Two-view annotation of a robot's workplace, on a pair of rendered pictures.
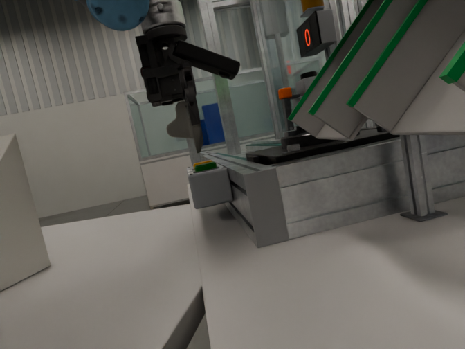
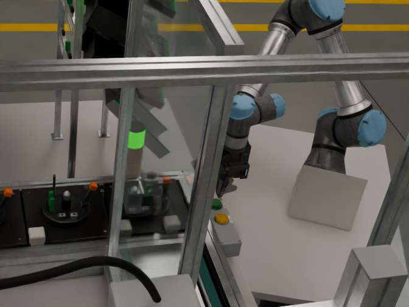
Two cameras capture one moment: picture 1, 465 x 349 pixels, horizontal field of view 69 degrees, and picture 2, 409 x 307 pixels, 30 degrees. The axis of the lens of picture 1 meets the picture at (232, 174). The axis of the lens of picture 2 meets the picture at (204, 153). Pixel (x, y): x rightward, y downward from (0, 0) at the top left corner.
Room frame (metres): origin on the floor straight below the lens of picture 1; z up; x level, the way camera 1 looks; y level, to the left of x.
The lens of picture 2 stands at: (2.40, -0.49, 2.53)
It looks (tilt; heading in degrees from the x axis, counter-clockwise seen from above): 36 degrees down; 165
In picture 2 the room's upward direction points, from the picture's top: 10 degrees clockwise
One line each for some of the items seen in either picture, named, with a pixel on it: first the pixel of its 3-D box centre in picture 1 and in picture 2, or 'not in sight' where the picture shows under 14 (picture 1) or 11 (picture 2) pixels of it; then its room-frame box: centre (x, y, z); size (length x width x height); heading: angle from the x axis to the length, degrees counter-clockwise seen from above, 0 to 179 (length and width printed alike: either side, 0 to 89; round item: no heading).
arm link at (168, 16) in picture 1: (162, 21); (234, 137); (0.61, 0.07, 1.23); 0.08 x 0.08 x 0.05
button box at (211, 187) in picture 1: (206, 181); (220, 226); (0.68, 0.05, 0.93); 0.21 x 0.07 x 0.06; 7
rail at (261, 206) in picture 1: (225, 175); (218, 276); (0.88, 0.02, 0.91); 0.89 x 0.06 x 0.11; 7
